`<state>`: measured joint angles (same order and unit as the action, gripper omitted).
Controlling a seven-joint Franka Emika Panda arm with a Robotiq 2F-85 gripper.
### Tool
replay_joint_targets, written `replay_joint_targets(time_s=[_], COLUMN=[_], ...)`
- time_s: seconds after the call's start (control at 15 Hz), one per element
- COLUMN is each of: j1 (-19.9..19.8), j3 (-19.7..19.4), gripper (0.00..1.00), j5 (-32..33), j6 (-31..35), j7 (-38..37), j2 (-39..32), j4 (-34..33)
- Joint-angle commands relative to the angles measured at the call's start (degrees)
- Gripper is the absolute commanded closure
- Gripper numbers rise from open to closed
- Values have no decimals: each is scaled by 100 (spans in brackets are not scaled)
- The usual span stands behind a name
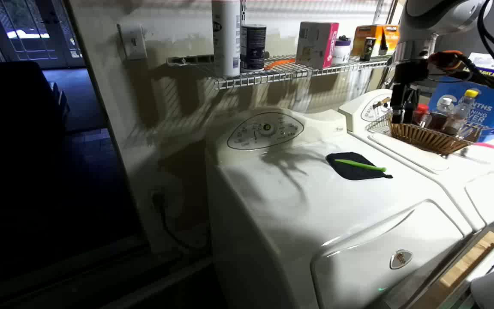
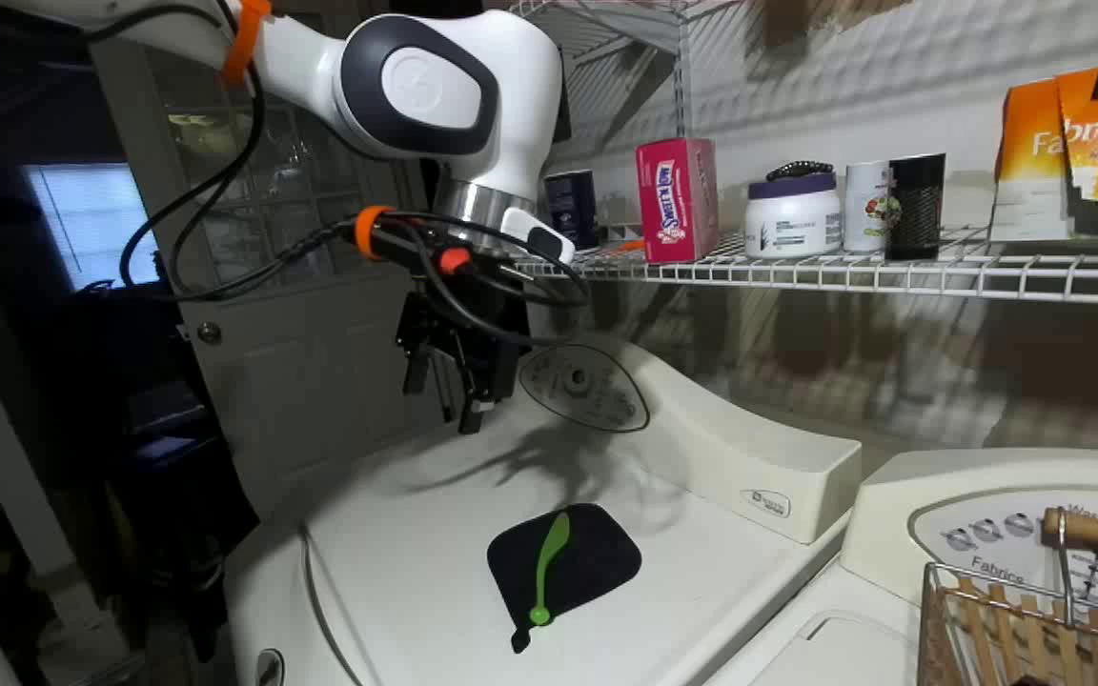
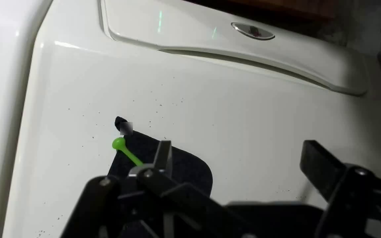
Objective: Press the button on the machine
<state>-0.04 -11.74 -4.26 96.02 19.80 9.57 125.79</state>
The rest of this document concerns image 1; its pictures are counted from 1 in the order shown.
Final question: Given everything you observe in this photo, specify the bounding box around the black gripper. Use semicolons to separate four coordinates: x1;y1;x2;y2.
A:
390;58;431;125

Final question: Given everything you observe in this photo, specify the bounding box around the white dryer machine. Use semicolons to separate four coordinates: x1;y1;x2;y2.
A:
337;87;494;230

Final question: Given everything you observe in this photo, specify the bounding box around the white washing machine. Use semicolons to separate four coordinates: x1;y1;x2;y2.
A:
202;104;476;309

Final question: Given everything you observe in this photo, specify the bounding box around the clear bottle yellow cap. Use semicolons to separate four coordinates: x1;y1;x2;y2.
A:
442;87;481;139

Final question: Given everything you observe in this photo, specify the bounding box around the orange fabric sheet box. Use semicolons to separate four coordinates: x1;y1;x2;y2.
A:
382;24;401;56
351;24;387;58

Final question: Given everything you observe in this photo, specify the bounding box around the green stick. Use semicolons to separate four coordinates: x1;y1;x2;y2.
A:
332;157;387;175

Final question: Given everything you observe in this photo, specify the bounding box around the white jar dark lid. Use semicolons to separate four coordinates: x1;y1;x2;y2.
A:
330;34;353;65

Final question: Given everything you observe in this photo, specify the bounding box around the black cloth pad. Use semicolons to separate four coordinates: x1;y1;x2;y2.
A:
323;151;394;182

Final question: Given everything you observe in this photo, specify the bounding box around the pink box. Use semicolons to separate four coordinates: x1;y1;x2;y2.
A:
294;20;339;70

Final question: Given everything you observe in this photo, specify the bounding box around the wooden board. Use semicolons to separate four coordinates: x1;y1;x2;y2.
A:
406;228;494;309

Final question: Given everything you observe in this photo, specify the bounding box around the white spray bottle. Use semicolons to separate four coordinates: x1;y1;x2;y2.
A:
210;0;243;79

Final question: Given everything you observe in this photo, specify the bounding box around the wicker basket wooden handle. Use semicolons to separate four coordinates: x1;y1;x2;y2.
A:
389;120;473;157

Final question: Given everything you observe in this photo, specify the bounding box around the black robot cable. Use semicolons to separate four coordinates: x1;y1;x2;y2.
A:
428;0;494;91

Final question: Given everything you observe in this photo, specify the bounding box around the white wire shelf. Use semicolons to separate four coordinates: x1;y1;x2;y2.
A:
166;53;402;92

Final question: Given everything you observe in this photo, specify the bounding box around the black wall power cord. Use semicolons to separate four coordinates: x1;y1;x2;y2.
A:
150;190;209;254

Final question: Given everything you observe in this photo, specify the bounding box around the white wall outlet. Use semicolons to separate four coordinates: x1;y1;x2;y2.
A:
116;22;148;61

